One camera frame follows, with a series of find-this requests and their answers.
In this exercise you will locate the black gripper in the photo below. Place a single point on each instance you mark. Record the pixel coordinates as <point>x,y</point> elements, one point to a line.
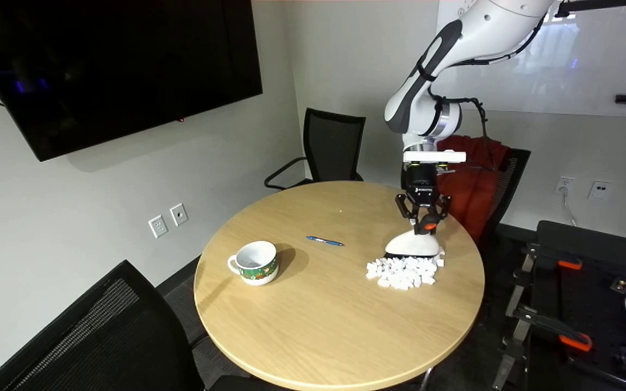
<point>425,179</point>

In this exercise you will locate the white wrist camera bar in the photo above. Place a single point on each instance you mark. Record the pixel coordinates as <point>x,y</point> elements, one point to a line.
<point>435,158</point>

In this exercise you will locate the white and green mug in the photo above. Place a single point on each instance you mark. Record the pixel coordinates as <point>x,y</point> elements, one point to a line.
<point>255,262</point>

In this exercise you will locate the black mesh back chair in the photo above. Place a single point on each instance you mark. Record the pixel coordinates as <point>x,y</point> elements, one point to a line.
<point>336,145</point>

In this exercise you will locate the glossy whiteboard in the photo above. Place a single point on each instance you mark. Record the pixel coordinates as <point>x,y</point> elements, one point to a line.
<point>595,67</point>

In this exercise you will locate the pile of small white pieces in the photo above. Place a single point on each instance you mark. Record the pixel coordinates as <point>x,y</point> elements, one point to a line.
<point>403,274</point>

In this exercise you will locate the black wall mounted television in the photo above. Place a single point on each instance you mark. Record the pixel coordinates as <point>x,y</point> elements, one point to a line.
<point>109,57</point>

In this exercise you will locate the black equipment cart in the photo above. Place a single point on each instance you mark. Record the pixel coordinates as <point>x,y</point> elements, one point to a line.
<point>603,243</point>

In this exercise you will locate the black chair holding red cloth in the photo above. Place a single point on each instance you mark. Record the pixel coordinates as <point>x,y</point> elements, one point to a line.
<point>519,181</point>

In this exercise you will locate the black office chair with armrests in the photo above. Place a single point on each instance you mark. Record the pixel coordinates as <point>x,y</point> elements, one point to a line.
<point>109,340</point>

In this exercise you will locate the white wall outlet plate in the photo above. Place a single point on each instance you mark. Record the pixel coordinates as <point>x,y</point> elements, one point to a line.
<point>599,191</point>
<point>179,213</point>
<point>565,186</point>
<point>158,228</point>

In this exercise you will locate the blue pen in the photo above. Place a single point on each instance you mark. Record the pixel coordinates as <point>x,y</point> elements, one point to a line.
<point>325,241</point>

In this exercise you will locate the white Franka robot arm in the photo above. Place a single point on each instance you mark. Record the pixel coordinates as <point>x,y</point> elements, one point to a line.
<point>501,23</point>

